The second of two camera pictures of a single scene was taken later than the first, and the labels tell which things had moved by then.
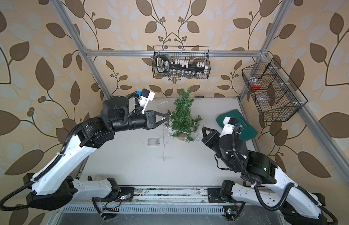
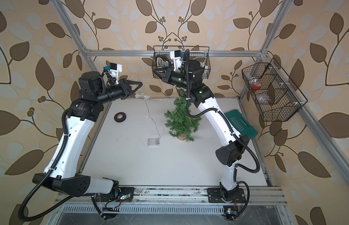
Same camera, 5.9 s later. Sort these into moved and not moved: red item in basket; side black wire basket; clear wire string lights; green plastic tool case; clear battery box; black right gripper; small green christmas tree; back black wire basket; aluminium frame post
Moved: black right gripper; clear wire string lights
Not moved: small green christmas tree; clear battery box; aluminium frame post; side black wire basket; red item in basket; back black wire basket; green plastic tool case
